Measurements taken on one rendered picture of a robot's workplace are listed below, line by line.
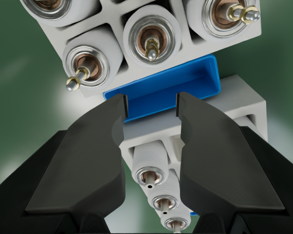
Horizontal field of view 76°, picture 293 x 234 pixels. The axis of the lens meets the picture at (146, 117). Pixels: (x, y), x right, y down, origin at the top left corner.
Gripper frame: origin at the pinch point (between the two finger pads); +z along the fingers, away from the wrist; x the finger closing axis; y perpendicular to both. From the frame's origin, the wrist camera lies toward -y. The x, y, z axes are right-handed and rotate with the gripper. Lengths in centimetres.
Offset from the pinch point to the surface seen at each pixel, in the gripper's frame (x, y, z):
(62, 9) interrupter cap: -13.0, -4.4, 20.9
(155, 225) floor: -1, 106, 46
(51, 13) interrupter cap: -14.7, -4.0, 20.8
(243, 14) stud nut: 10.4, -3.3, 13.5
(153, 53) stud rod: 0.2, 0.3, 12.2
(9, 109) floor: -52, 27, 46
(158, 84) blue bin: 1.9, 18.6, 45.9
